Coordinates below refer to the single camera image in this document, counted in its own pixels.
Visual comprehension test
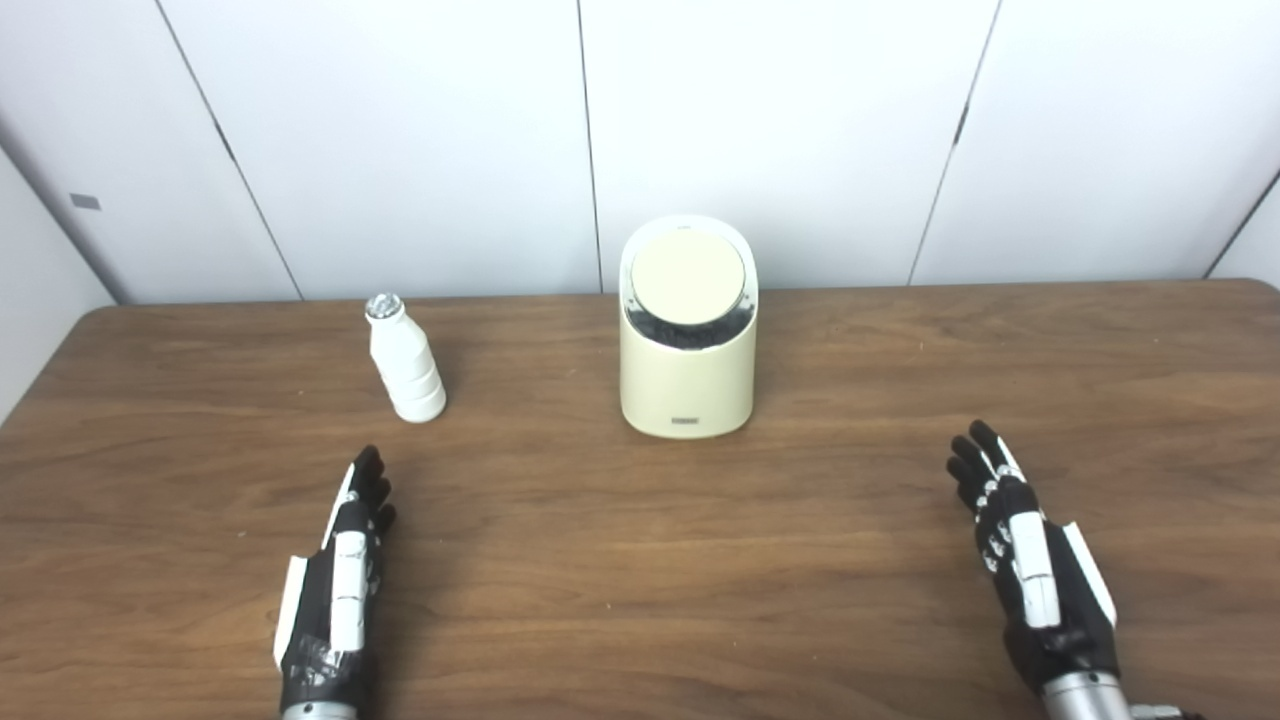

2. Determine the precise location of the black bin liner bag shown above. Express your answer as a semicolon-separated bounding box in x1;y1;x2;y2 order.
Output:
625;298;753;351

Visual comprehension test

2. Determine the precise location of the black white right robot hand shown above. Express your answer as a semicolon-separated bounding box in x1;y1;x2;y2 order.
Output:
946;420;1121;695

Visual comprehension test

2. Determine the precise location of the cream round bin lid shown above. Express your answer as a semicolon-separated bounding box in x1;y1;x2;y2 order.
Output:
630;231;747;325

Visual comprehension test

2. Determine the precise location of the small white plastic bottle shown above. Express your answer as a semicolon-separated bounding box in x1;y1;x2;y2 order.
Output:
364;293;448;424

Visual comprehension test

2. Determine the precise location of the cream-colored round bin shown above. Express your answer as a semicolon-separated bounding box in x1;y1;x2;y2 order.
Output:
618;214;759;440

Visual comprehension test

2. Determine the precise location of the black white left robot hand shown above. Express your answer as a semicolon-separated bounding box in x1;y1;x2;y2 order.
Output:
273;445;398;711

